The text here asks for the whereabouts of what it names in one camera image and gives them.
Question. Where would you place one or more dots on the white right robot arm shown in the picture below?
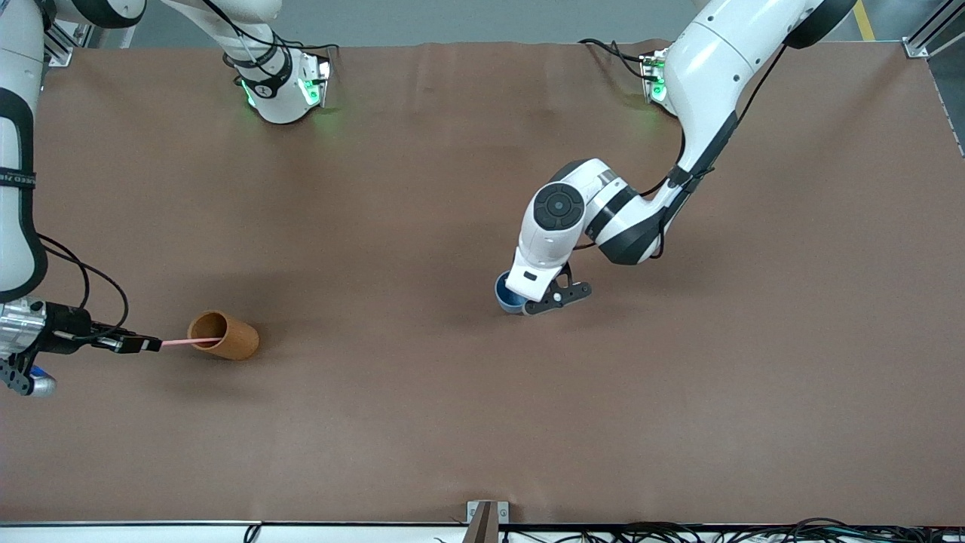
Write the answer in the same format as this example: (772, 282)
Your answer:
(11, 249)

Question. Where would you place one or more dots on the aluminium frame extrusion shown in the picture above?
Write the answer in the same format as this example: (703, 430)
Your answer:
(64, 45)
(931, 30)

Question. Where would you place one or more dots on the blue cup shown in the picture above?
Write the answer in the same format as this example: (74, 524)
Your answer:
(503, 298)

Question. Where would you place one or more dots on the pink straw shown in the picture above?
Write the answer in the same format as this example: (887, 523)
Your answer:
(188, 342)

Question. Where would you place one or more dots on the left base connector plate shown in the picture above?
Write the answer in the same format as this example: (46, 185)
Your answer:
(653, 75)

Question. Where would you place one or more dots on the brown cylindrical cup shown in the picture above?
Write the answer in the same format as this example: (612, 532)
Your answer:
(237, 343)

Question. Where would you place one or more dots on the base connector plate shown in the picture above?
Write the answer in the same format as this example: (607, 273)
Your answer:
(653, 75)
(320, 79)

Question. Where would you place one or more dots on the right base connector plate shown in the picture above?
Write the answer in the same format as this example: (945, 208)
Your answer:
(320, 79)

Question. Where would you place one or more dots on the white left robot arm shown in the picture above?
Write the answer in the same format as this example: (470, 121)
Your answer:
(709, 68)

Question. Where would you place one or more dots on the brown table cover sheet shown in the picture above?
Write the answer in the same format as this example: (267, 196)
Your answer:
(482, 415)

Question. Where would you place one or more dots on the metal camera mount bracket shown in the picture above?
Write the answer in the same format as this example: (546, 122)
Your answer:
(486, 513)

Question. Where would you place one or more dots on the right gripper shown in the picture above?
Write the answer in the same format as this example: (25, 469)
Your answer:
(66, 337)

